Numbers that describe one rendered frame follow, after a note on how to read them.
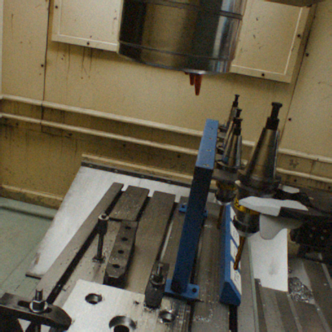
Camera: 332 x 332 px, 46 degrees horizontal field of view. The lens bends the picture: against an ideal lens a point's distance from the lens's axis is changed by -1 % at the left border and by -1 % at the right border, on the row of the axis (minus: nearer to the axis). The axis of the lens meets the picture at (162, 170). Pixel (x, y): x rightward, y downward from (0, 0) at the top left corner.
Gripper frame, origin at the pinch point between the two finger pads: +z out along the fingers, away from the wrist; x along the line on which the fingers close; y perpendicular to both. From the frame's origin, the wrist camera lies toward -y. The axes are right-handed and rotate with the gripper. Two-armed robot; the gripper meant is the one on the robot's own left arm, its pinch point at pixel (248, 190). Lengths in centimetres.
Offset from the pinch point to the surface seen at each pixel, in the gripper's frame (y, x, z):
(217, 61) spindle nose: -17.4, -5.1, 8.2
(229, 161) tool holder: 5.2, 28.0, 1.6
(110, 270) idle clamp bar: 32.4, 17.4, 21.9
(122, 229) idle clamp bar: 32, 36, 24
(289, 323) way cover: 55, 43, -28
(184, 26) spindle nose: -20.7, -7.8, 12.6
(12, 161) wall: 50, 101, 90
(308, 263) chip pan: 62, 92, -45
